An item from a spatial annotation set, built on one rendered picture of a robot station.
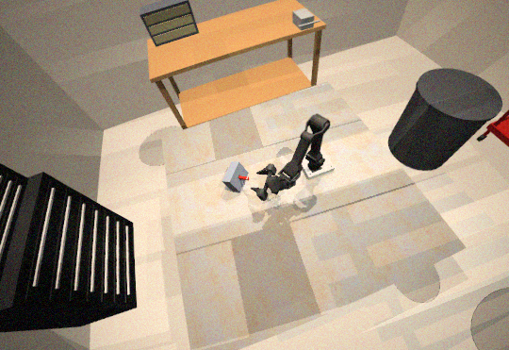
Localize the grey sloped panel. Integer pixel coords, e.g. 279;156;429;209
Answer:
222;161;248;192

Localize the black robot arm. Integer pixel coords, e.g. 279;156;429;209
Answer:
269;113;330;195

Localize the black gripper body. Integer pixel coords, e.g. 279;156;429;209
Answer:
256;163;279;201

